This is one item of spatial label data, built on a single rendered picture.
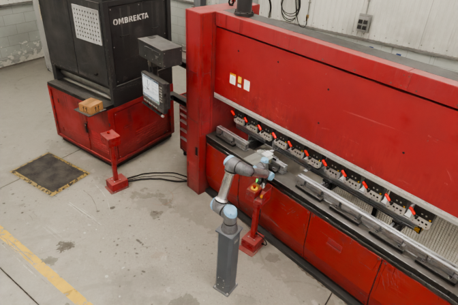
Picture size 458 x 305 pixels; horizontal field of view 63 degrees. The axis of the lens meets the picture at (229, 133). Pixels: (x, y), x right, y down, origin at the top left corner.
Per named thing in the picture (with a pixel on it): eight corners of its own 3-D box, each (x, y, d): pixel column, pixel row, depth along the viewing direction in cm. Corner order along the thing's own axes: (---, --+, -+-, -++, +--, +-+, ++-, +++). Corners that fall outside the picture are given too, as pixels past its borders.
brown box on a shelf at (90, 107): (73, 109, 461) (71, 101, 455) (91, 103, 479) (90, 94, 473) (88, 117, 447) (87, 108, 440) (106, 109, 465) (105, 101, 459)
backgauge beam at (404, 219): (235, 128, 463) (235, 120, 458) (242, 124, 471) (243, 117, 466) (418, 234, 320) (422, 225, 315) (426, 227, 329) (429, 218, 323)
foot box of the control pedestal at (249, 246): (236, 248, 412) (237, 239, 406) (249, 235, 429) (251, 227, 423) (251, 257, 402) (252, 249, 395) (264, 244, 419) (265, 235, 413)
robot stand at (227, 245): (227, 297, 358) (232, 239, 319) (212, 287, 367) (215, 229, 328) (238, 284, 371) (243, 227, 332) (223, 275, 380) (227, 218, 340)
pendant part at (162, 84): (142, 100, 436) (140, 71, 417) (152, 97, 443) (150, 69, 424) (163, 114, 407) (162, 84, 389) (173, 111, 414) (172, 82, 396)
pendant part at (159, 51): (142, 107, 449) (136, 37, 406) (159, 102, 463) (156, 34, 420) (165, 124, 417) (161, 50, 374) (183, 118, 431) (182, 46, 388)
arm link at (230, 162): (219, 218, 322) (237, 161, 308) (206, 209, 331) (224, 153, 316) (227, 216, 331) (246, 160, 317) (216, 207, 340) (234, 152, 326)
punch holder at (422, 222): (408, 220, 292) (415, 203, 283) (413, 215, 297) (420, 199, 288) (427, 231, 282) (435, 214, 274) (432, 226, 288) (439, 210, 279)
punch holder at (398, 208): (384, 206, 304) (390, 190, 296) (389, 202, 309) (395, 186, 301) (402, 216, 295) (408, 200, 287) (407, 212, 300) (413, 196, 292)
